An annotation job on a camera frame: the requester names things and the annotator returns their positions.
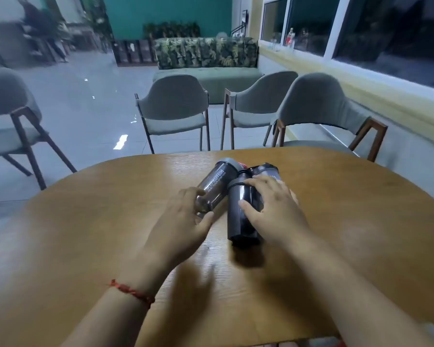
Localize person's left hand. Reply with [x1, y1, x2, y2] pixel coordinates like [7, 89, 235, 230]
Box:
[112, 187, 215, 299]

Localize person's right hand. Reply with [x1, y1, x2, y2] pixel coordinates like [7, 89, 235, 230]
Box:
[238, 175, 313, 251]

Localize frosted shaker bottle black lid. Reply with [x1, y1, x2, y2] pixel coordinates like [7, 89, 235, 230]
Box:
[248, 162, 281, 183]

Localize grey shaker bottle pink lid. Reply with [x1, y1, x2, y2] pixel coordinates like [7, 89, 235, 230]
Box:
[195, 158, 245, 214]

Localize person's right forearm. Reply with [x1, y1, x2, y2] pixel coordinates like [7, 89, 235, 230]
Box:
[276, 233, 434, 347]

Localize oval wooden table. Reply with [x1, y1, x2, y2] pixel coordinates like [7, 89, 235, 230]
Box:
[0, 147, 434, 347]

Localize green sofa leaf print cushions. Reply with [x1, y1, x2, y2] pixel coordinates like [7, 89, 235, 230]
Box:
[152, 36, 265, 105]

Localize dark wooden crate shelf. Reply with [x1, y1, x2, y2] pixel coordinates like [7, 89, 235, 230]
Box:
[110, 39, 158, 67]

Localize black metal stand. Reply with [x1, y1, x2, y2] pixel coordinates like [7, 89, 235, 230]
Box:
[231, 10, 248, 37]

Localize row of green potted plants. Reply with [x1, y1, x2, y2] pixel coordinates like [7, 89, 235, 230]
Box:
[143, 21, 202, 40]

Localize white framed window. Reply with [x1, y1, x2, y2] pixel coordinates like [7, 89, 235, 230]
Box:
[259, 0, 434, 93]

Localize red string bracelet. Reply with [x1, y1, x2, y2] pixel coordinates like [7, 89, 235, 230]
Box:
[109, 279, 156, 308]

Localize grey chair brown wooden frame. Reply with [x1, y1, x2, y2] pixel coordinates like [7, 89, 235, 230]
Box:
[220, 71, 299, 150]
[271, 72, 388, 163]

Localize grey chair dark wooden frame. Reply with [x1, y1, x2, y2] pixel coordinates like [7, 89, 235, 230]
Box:
[0, 67, 77, 208]
[135, 74, 211, 155]

